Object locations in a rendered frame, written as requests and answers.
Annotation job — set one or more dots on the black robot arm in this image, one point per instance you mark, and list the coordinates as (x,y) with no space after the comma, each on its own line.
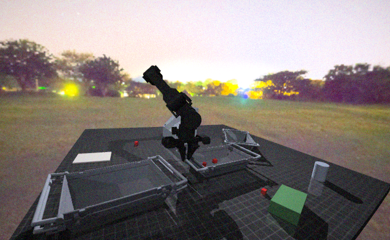
(175,101)

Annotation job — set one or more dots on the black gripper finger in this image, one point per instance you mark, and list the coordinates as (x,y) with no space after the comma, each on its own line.
(191,150)
(182,151)

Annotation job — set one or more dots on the grey cylinder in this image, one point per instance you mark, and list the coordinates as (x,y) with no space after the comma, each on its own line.
(320,171)

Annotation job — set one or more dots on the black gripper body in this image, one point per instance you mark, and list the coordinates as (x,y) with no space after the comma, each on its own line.
(186,136)

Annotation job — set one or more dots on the green block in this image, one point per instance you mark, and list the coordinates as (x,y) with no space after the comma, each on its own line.
(288,204)

